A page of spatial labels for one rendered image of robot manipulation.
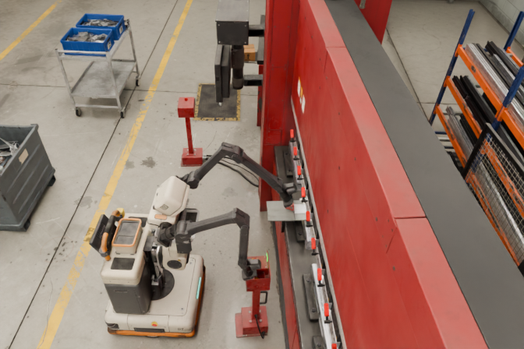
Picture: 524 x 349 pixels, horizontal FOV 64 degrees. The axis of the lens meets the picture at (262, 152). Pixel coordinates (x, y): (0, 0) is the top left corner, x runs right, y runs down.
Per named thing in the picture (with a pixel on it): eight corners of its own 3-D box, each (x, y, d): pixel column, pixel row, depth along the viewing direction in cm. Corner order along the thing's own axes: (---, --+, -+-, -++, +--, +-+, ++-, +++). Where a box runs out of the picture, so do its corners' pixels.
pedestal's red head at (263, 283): (244, 266, 296) (244, 252, 284) (267, 265, 297) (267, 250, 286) (246, 291, 281) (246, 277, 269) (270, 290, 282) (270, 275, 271)
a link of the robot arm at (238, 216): (241, 202, 236) (240, 216, 229) (251, 216, 244) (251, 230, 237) (174, 221, 249) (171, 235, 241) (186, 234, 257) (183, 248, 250)
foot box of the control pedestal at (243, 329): (235, 313, 339) (234, 305, 331) (265, 311, 341) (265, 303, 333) (235, 337, 324) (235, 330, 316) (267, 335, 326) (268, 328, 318)
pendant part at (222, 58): (218, 75, 381) (217, 38, 357) (231, 75, 381) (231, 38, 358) (215, 102, 347) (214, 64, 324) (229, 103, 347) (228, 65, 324)
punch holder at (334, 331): (327, 319, 214) (332, 303, 203) (344, 319, 215) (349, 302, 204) (333, 349, 203) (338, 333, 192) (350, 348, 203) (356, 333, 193)
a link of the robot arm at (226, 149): (225, 135, 260) (223, 146, 252) (242, 147, 265) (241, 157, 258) (186, 174, 283) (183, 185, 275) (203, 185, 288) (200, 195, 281)
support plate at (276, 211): (266, 202, 299) (266, 201, 298) (302, 201, 301) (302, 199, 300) (268, 221, 285) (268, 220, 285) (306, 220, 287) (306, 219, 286)
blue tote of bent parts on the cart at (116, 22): (88, 26, 540) (85, 12, 529) (126, 28, 540) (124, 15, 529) (78, 39, 513) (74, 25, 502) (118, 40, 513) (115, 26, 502)
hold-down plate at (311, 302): (302, 276, 267) (302, 273, 265) (310, 276, 267) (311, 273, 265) (309, 321, 244) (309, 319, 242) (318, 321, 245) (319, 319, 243)
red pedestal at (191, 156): (182, 154, 482) (174, 94, 428) (203, 154, 484) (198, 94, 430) (180, 166, 467) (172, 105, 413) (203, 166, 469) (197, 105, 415)
